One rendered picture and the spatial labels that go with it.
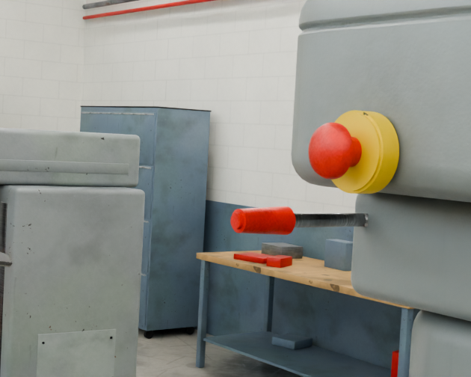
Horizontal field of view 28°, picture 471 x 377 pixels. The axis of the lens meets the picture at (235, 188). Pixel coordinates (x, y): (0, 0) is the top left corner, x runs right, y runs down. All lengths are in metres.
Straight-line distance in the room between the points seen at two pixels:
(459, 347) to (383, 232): 0.11
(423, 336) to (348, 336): 6.31
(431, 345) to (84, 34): 10.01
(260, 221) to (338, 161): 0.12
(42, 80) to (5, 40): 0.59
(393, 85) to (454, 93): 0.06
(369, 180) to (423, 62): 0.09
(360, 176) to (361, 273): 0.18
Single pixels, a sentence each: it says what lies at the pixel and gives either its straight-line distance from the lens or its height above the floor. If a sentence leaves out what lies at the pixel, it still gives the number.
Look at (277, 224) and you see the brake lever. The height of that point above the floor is 1.70.
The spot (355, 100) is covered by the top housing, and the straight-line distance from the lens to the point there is 0.71.
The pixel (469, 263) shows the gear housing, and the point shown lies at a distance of 0.76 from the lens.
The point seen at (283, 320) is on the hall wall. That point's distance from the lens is 7.70.
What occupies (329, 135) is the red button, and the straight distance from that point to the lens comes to 0.65.
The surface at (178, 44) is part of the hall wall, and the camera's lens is 9.06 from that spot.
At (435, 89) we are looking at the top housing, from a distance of 0.66.
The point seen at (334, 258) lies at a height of 0.96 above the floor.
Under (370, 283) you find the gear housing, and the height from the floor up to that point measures 1.65.
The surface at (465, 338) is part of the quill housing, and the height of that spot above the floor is 1.61.
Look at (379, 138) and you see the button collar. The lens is 0.66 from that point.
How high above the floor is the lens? 1.76
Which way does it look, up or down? 3 degrees down
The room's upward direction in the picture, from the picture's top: 3 degrees clockwise
